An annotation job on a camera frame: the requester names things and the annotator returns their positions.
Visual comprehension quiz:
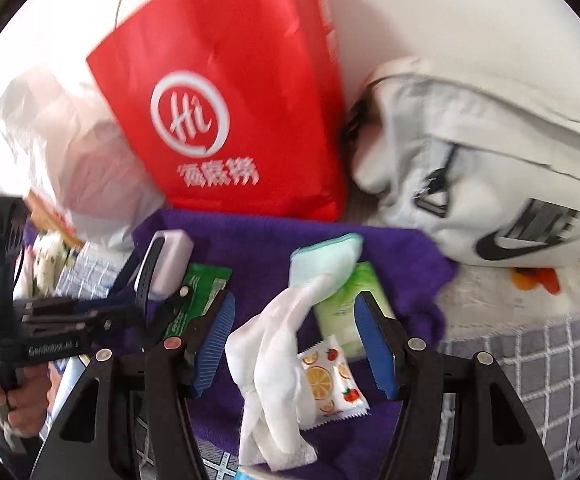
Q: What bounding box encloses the patterned bed sheet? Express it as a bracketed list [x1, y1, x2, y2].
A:
[436, 258, 580, 339]

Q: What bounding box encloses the white Miniso plastic bag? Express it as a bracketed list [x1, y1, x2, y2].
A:
[0, 73, 165, 250]

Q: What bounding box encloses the grey Nike waist bag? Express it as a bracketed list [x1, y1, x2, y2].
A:
[349, 58, 580, 268]

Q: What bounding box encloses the fruit print wipe sachet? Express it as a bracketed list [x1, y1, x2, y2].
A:
[299, 336, 369, 429]

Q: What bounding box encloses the green pocket tissue pack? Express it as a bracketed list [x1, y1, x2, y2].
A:
[313, 261, 395, 362]

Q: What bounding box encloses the green sachet packet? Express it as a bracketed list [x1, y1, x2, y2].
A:
[164, 263, 232, 339]

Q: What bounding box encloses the grey checkered cloth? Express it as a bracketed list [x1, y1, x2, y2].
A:
[440, 315, 580, 479]

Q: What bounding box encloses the red paper shopping bag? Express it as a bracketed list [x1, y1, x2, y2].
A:
[87, 0, 347, 221]

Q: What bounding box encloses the person's left hand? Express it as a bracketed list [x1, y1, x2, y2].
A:
[0, 364, 51, 438]

